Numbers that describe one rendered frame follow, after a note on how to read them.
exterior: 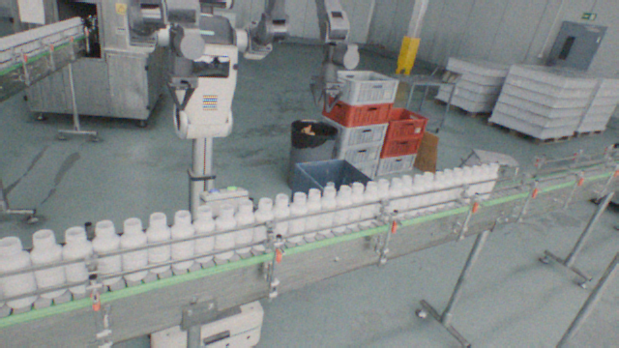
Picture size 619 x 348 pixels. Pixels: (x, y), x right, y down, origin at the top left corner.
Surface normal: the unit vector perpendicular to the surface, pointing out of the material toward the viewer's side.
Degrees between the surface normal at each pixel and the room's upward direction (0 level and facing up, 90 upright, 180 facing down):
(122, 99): 90
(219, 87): 90
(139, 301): 90
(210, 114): 90
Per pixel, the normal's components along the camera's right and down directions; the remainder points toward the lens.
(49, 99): 0.20, 0.47
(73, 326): 0.50, 0.44
